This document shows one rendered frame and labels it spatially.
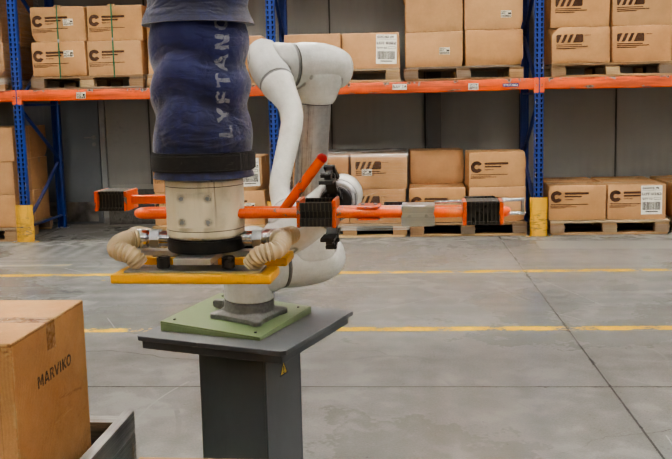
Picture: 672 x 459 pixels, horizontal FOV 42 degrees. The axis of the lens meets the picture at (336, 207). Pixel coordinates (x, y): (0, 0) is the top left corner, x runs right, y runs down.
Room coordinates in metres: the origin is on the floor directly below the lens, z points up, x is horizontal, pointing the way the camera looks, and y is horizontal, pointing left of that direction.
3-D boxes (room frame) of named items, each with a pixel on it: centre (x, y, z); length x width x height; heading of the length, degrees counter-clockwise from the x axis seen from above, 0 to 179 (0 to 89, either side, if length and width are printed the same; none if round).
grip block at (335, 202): (1.87, 0.04, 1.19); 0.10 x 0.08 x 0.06; 173
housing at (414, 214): (1.85, -0.18, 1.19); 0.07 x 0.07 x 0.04; 83
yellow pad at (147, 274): (1.81, 0.30, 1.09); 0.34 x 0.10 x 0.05; 83
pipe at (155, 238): (1.90, 0.29, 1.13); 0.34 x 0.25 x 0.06; 83
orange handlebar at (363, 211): (2.00, 0.08, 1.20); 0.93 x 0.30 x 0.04; 83
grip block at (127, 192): (2.19, 0.55, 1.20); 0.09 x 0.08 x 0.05; 173
